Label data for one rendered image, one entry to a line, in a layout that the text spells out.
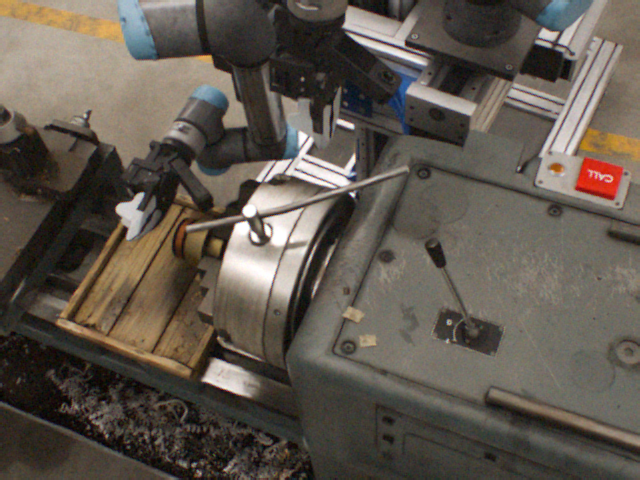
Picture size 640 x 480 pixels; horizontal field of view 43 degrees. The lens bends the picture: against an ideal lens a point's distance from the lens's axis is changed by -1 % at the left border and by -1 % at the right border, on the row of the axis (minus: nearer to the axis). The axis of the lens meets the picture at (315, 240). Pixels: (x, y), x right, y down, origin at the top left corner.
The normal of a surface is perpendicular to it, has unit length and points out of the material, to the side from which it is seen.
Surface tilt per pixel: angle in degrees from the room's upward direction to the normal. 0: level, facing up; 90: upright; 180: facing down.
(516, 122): 0
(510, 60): 0
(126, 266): 0
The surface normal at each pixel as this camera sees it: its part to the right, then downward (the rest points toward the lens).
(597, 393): -0.07, -0.54
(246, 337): -0.40, 0.62
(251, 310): -0.36, 0.34
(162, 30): 0.00, 0.45
